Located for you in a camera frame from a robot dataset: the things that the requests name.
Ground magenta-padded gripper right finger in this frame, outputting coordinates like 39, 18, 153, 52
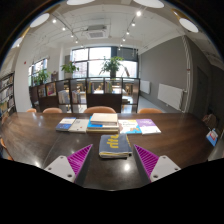
133, 144, 182, 185

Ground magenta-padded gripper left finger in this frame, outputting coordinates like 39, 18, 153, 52
43, 143, 94, 187

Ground dark blue book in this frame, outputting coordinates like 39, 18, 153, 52
55, 116, 77, 132

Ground purple and white book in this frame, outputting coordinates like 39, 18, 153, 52
135, 118, 162, 136

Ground white thin book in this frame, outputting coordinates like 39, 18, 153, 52
68, 118, 90, 134

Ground large bright blue book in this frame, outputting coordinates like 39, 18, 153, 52
86, 115, 120, 135

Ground orange chair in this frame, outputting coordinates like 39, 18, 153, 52
0, 137, 14, 162

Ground thick white book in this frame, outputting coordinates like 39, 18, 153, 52
89, 112, 119, 127

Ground orange chairs group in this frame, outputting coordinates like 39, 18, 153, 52
25, 105, 164, 115

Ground dark open shelf unit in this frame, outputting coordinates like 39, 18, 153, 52
28, 77, 141, 114

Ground bushy potted green plant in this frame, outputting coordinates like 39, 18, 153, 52
32, 68, 51, 86

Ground small potted green plant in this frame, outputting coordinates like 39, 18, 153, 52
60, 62, 80, 79

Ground large potted green plant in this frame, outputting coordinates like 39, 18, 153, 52
99, 55, 125, 79

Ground ceiling air conditioner unit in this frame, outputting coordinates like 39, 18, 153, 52
84, 24, 109, 40

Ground round ceiling panel lights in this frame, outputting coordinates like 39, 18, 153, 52
12, 0, 199, 49

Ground ceiling spotlights group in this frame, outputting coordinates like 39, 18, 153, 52
51, 9, 143, 44

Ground large white wall radiator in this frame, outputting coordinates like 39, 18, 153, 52
157, 83, 185, 111

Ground small white wall radiator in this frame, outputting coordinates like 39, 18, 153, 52
139, 79, 151, 95

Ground tall wall bookshelf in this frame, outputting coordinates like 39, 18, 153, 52
0, 71, 17, 121

